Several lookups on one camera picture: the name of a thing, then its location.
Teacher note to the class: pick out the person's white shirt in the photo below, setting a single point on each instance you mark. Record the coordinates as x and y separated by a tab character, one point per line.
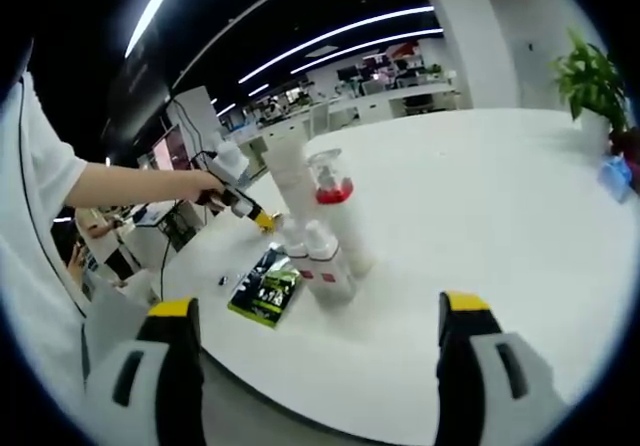
30	216

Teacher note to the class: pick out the potted green plant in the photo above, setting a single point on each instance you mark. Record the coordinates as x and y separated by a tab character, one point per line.
592	81

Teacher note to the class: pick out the curved ceiling light strip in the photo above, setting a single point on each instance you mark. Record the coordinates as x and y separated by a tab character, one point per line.
155	11

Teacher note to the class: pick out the large white skincare tube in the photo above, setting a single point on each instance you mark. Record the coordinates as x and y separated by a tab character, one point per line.
292	181

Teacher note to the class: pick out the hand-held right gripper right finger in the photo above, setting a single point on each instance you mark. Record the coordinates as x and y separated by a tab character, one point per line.
480	396

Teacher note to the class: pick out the large dark hanging screen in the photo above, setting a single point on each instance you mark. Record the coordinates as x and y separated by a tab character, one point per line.
140	96

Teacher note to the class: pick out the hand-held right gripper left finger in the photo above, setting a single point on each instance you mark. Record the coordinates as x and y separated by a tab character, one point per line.
150	391

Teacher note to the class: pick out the green black skincare sachet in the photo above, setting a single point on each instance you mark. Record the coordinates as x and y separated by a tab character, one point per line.
267	301

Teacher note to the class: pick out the person's left hand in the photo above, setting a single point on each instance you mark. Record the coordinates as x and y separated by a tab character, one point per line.
205	188

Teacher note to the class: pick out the white standing desk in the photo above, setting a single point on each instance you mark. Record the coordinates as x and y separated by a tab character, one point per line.
165	221

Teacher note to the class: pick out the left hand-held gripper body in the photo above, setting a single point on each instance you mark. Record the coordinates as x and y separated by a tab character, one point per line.
230	163

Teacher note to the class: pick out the row of white office desks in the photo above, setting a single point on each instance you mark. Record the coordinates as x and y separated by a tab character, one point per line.
380	103

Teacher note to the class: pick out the red-collared white skincare pump bottle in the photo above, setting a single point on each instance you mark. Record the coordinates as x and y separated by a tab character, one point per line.
350	231

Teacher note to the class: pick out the pink-screen monitor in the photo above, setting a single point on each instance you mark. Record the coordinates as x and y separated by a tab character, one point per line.
167	148

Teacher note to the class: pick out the blue plastic item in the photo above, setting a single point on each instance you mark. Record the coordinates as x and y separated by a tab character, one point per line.
615	178

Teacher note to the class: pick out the silver dark skincare sachet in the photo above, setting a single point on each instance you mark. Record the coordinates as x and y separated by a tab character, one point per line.
267	266

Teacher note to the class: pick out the straight ceiling light strip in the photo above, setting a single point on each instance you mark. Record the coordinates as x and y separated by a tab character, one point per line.
340	36
370	46

